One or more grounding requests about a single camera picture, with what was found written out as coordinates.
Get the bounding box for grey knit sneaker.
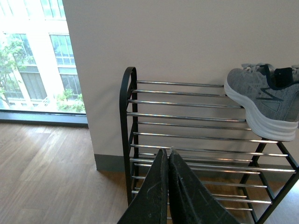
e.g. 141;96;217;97
224;63;299;141

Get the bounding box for black metal shoe rack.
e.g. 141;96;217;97
119;67;299;224

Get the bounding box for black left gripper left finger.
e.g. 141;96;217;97
118;149;168;224

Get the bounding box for left floor window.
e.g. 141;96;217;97
0;0;88;127

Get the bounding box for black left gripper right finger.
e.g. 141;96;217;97
169;148;237;224

